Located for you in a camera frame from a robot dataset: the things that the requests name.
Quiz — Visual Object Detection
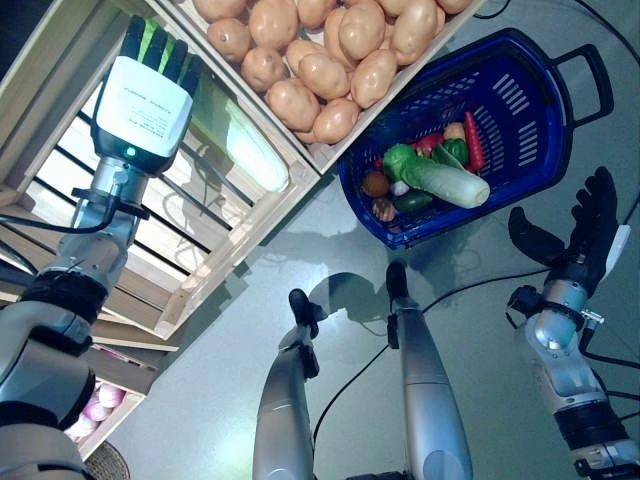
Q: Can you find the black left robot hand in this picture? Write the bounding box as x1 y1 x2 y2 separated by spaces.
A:
89 14 206 177

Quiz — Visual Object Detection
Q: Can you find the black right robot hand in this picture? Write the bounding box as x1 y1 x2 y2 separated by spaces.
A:
507 166 632 296

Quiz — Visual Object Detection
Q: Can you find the napa cabbage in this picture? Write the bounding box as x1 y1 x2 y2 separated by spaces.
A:
399 149 492 210
134 19 291 194

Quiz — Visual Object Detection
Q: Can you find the blue plastic shopping basket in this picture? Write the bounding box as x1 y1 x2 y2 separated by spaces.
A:
337 27 615 251

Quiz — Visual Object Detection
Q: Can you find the woven wicker basket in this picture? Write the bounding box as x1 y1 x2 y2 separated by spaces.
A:
82 442 134 480

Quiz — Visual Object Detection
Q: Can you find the tan potato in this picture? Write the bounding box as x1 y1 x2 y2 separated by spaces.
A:
338 2 387 61
349 48 399 110
248 0 300 50
241 47 287 94
285 38 321 61
264 78 321 132
207 18 252 64
312 98 361 145
298 52 351 101
323 7 351 56
389 0 440 66
294 0 339 29
434 0 476 15

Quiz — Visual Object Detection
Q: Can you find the red toy chili pepper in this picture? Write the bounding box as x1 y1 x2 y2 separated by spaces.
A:
463 110 485 174

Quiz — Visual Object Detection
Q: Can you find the green toy bell pepper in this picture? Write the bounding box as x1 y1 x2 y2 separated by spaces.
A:
432 138 469 169

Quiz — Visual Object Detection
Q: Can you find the light wooden slatted crate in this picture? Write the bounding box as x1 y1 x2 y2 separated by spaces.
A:
0 0 321 341
74 339 181 464
154 0 489 175

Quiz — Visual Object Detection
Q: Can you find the dark green toy cucumber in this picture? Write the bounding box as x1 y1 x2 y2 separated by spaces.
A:
393 189 434 212

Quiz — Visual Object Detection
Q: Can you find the red toy bell pepper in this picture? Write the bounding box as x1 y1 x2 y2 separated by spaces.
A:
410 133 445 154

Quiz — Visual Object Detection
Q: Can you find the round bright green toy vegetable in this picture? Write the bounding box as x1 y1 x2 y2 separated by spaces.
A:
382 143 419 184

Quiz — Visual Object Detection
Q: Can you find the brown toy mushroom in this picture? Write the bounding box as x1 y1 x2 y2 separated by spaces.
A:
372 197 397 224

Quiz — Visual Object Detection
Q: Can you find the orange toy fruit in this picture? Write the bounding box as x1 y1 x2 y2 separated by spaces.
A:
362 171 390 199

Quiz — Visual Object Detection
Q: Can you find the silver right robot leg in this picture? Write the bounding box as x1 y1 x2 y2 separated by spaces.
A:
385 261 474 480

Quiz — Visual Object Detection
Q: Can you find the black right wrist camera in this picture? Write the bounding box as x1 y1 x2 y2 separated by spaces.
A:
504 284 546 321

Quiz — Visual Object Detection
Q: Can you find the wooden display shelf frame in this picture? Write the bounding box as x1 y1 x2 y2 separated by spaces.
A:
0 214 181 354

